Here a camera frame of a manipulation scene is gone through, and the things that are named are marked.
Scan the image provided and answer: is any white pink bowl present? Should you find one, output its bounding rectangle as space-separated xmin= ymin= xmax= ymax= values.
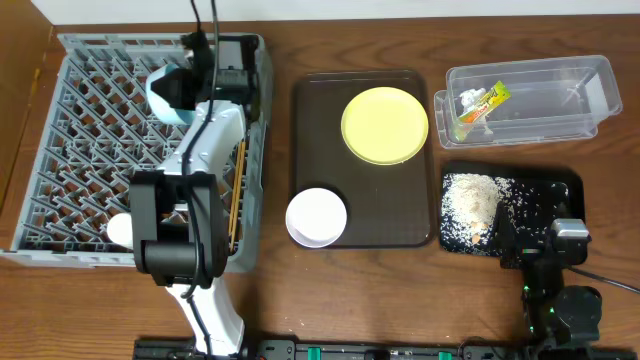
xmin=285 ymin=188 xmax=348 ymax=249

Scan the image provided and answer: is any white tissue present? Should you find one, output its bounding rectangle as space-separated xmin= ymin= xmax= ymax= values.
xmin=460 ymin=88 xmax=486 ymax=136

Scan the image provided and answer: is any wooden chopstick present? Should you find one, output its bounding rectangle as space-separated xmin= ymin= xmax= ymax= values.
xmin=229 ymin=140 xmax=246 ymax=242
xmin=230 ymin=148 xmax=246 ymax=254

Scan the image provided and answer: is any dark brown serving tray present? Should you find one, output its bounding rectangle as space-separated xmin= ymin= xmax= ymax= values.
xmin=290 ymin=70 xmax=438 ymax=249

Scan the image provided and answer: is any clear plastic waste bin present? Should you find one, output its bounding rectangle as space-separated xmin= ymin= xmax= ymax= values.
xmin=433 ymin=55 xmax=623 ymax=149

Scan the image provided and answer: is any light blue bowl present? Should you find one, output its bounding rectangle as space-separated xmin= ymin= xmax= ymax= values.
xmin=145 ymin=63 xmax=195 ymax=126

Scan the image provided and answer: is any yellow round plate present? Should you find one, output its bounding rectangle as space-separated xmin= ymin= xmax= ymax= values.
xmin=340 ymin=87 xmax=429 ymax=166

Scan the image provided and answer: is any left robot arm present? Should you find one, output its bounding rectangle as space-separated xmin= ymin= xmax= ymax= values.
xmin=129 ymin=65 xmax=259 ymax=359

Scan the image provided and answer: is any small white cup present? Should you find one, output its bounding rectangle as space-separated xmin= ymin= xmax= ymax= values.
xmin=107 ymin=213 xmax=134 ymax=250

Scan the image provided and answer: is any black food waste tray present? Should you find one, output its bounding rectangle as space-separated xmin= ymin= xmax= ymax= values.
xmin=439 ymin=161 xmax=586 ymax=257

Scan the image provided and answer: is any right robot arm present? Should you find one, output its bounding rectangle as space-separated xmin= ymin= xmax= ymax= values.
xmin=494 ymin=203 xmax=638 ymax=360

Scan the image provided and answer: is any green snack wrapper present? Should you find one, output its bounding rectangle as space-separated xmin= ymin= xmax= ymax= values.
xmin=453 ymin=81 xmax=511 ymax=142

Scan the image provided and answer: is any grey plastic dish rack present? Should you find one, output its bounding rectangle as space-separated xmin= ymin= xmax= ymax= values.
xmin=2 ymin=34 xmax=273 ymax=273

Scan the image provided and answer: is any rice food waste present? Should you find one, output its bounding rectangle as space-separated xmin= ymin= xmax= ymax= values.
xmin=440 ymin=173 xmax=572 ymax=257

